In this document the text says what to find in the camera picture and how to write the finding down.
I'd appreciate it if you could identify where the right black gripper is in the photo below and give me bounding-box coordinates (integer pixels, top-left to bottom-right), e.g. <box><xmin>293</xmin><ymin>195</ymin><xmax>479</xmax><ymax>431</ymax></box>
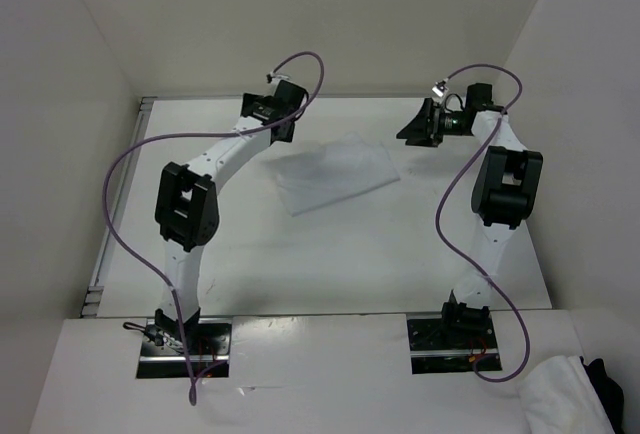
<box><xmin>397</xmin><ymin>97</ymin><xmax>470</xmax><ymax>147</ymax></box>

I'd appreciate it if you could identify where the white skirt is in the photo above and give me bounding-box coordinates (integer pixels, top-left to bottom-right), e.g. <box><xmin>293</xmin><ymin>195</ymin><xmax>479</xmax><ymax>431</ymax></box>
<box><xmin>267</xmin><ymin>133</ymin><xmax>400</xmax><ymax>216</ymax></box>

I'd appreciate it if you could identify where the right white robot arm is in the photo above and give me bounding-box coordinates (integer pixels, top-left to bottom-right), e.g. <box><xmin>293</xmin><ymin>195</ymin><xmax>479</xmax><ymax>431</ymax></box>
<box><xmin>396</xmin><ymin>83</ymin><xmax>543</xmax><ymax>347</ymax></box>

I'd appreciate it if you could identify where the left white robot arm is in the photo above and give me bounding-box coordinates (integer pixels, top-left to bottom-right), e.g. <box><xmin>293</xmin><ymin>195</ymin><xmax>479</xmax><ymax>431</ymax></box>
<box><xmin>154</xmin><ymin>78</ymin><xmax>308</xmax><ymax>354</ymax></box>

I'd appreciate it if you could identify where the white cloth pile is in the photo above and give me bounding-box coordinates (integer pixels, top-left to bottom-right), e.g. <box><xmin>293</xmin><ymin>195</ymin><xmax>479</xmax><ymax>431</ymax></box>
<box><xmin>517</xmin><ymin>356</ymin><xmax>614</xmax><ymax>434</ymax></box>

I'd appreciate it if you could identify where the black cloth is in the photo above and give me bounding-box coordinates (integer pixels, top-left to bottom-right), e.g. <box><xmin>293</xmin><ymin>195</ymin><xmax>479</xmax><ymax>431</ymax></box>
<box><xmin>581</xmin><ymin>358</ymin><xmax>625</xmax><ymax>434</ymax></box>

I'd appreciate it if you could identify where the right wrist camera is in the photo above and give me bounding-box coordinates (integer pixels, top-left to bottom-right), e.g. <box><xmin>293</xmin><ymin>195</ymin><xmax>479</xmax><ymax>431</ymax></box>
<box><xmin>431</xmin><ymin>78</ymin><xmax>449</xmax><ymax>101</ymax></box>

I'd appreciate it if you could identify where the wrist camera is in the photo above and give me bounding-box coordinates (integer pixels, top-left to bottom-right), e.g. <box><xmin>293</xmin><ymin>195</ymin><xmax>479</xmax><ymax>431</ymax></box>
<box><xmin>266</xmin><ymin>71</ymin><xmax>291</xmax><ymax>84</ymax></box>
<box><xmin>431</xmin><ymin>78</ymin><xmax>449</xmax><ymax>101</ymax></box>

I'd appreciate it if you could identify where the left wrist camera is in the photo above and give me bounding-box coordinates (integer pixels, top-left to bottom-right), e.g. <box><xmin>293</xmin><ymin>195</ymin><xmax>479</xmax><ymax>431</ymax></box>
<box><xmin>266</xmin><ymin>71</ymin><xmax>291</xmax><ymax>84</ymax></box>

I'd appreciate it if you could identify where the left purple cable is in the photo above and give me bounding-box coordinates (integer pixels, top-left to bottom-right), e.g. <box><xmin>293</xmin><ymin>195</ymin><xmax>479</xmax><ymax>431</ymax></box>
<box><xmin>100</xmin><ymin>52</ymin><xmax>327</xmax><ymax>406</ymax></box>

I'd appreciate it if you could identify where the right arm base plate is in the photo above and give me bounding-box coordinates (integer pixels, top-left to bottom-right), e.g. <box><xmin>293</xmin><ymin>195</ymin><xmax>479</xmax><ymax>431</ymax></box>
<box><xmin>406</xmin><ymin>314</ymin><xmax>502</xmax><ymax>375</ymax></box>

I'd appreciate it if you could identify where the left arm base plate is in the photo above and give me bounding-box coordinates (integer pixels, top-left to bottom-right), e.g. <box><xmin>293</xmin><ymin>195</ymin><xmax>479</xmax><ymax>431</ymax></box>
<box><xmin>133</xmin><ymin>318</ymin><xmax>232</xmax><ymax>380</ymax></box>

